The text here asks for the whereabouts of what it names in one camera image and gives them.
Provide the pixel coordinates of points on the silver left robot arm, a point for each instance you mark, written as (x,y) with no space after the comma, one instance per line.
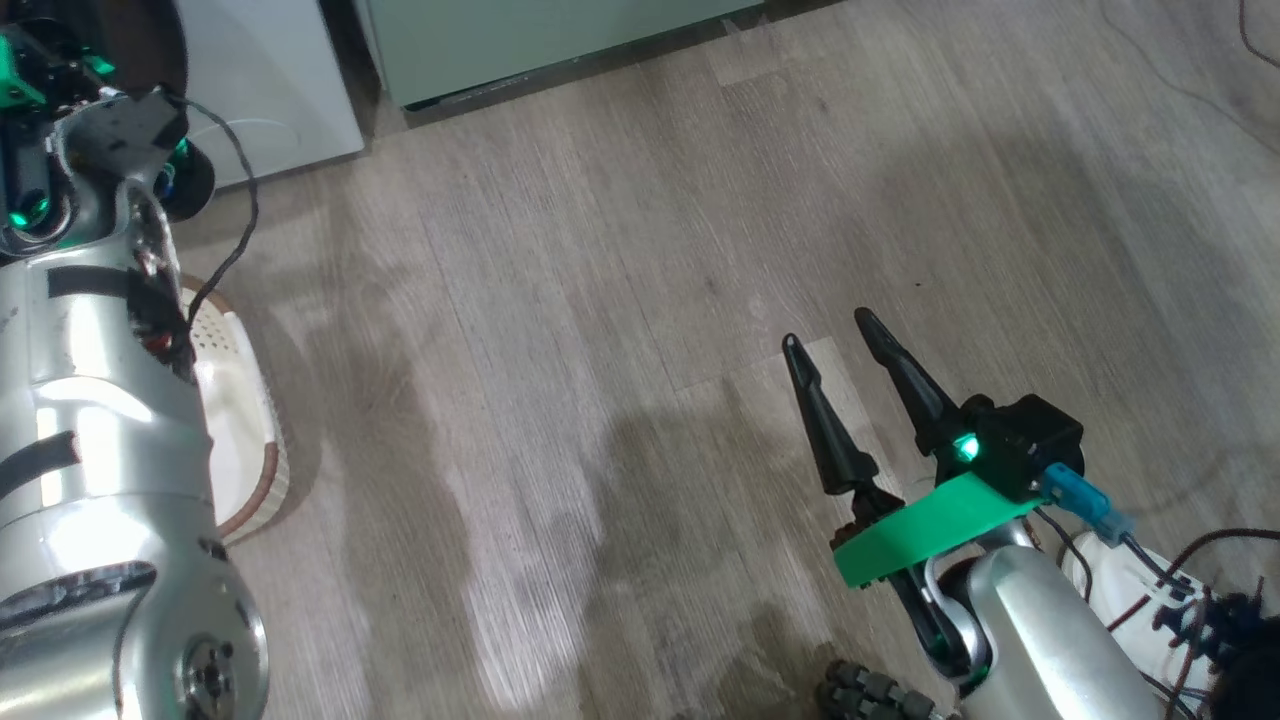
(100,450)

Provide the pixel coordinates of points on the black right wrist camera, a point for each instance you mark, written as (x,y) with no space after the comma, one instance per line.
(1030,440)

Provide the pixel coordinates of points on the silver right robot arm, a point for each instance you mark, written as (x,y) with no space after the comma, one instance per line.
(1040,640)

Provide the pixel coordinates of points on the pale green cabinet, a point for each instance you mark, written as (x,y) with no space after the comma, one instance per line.
(520,40)

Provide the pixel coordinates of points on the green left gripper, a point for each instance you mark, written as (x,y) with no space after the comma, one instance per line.
(15,85)

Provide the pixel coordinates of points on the white front-load washing machine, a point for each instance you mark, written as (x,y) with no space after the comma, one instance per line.
(270,80)

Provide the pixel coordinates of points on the blue right camera connector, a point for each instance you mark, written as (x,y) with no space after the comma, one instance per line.
(1080,495)

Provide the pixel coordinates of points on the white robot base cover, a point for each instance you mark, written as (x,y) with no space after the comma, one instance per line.
(1120,590)

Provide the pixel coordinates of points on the black robot omni wheel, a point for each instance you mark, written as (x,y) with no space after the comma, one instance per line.
(870,695)

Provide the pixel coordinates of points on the cream perforated laundry basket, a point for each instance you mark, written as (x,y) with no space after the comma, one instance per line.
(240,420)

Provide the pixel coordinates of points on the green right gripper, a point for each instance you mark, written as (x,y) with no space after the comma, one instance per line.
(930,525)

